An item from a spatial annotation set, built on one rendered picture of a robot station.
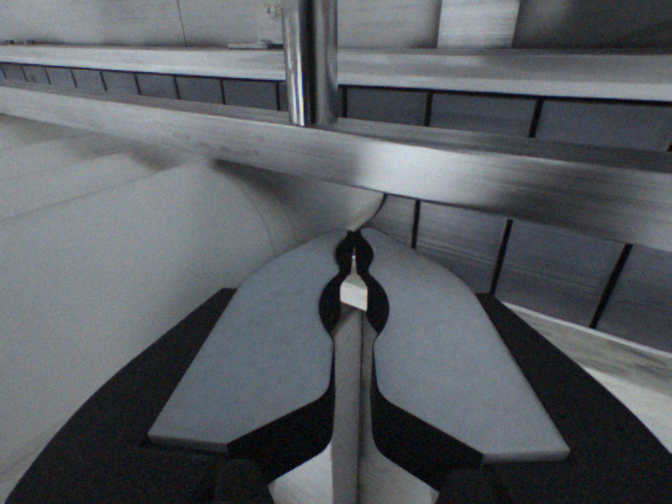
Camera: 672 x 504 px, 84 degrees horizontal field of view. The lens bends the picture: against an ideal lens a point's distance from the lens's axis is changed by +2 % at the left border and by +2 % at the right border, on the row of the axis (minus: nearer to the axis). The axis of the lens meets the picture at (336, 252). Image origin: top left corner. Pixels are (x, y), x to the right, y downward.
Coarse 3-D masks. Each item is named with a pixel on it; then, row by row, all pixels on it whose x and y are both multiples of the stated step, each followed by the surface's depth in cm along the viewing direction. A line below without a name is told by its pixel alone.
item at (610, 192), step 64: (128, 128) 12; (192, 128) 10; (256, 128) 9; (320, 128) 8; (384, 128) 8; (384, 192) 8; (448, 192) 7; (512, 192) 6; (576, 192) 6; (640, 192) 5
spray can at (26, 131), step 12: (0, 120) 18; (12, 120) 19; (24, 120) 19; (36, 120) 19; (0, 132) 18; (12, 132) 18; (24, 132) 18; (36, 132) 19; (48, 132) 19; (60, 132) 19; (72, 132) 20; (84, 132) 20; (0, 144) 18; (12, 144) 18; (24, 144) 18
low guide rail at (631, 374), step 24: (360, 288) 16; (552, 336) 13; (576, 336) 13; (600, 336) 13; (576, 360) 12; (600, 360) 12; (624, 360) 12; (648, 360) 12; (624, 384) 12; (648, 384) 11; (648, 408) 12
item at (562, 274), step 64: (0, 64) 33; (448, 128) 15; (512, 128) 13; (576, 128) 12; (640, 128) 11; (448, 256) 17; (512, 256) 15; (576, 256) 14; (640, 256) 13; (576, 320) 15; (640, 320) 14
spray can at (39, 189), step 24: (72, 168) 13; (96, 168) 13; (120, 168) 13; (144, 168) 14; (168, 168) 14; (0, 192) 11; (24, 192) 11; (48, 192) 11; (72, 192) 12; (0, 216) 10
